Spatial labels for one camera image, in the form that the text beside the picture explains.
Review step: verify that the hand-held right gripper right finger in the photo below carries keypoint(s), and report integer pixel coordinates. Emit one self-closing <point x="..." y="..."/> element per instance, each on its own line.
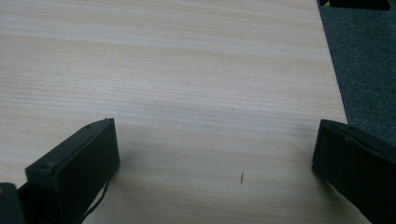
<point x="358" y="165"/>

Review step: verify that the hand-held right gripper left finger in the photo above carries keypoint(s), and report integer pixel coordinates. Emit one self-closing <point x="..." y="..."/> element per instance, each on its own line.
<point x="74" y="169"/>

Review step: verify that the black stand base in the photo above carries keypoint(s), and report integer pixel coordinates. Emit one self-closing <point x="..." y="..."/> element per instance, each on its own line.
<point x="358" y="3"/>

